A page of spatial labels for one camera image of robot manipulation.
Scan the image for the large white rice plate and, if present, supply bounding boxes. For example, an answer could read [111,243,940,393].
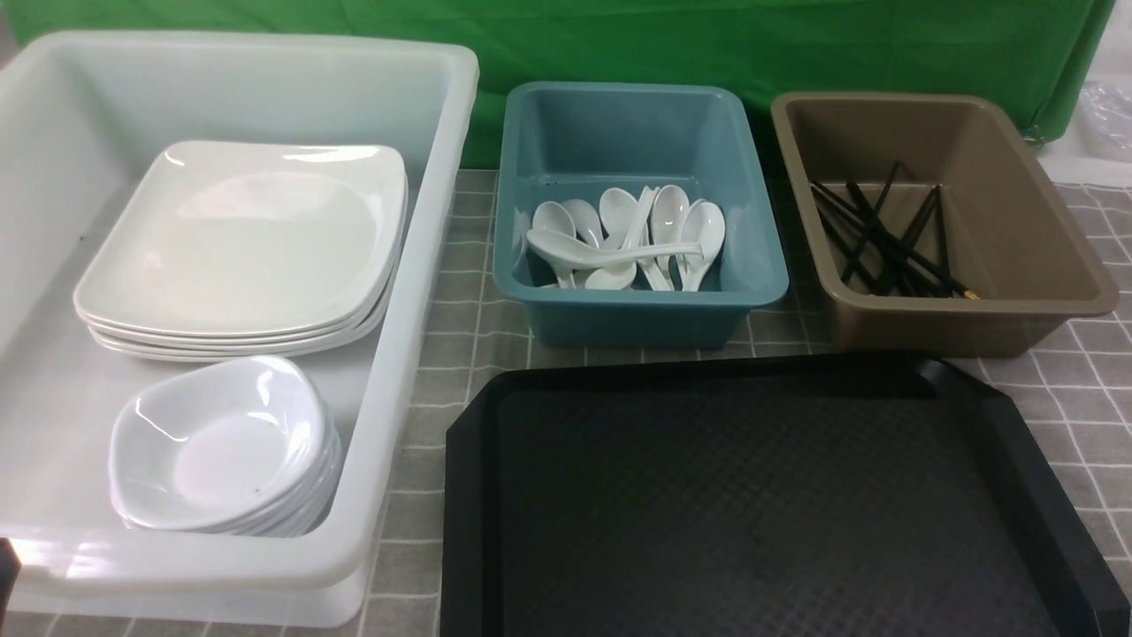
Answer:
[72,140,409,338]

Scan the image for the top stacked white plate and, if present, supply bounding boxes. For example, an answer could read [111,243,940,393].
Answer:
[72,171,408,362]

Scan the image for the teal plastic bin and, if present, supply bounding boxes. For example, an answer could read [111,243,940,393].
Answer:
[494,83,790,348]

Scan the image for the black serving tray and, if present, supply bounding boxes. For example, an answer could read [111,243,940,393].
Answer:
[438,351,1129,636]

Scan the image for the stack of white plates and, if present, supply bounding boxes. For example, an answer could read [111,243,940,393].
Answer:
[82,189,417,363]

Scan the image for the stack of white bowls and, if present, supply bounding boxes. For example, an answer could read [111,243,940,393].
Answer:
[108,356,345,539]

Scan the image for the large white plastic bin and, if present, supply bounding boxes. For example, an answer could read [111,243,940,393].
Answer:
[3,31,480,636]

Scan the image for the black chopsticks in bin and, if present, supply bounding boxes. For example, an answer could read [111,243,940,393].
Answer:
[811,161,980,301]

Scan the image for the brown plastic bin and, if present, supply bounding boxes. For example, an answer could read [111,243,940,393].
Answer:
[771,92,1120,358]

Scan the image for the grey checked tablecloth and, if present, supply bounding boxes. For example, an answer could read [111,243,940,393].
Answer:
[0,167,1132,637]

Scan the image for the green cloth backdrop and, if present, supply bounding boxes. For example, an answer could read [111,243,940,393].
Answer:
[3,1,1114,167]

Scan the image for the clear plastic bag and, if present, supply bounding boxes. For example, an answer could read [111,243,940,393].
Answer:
[1077,81,1131,163]

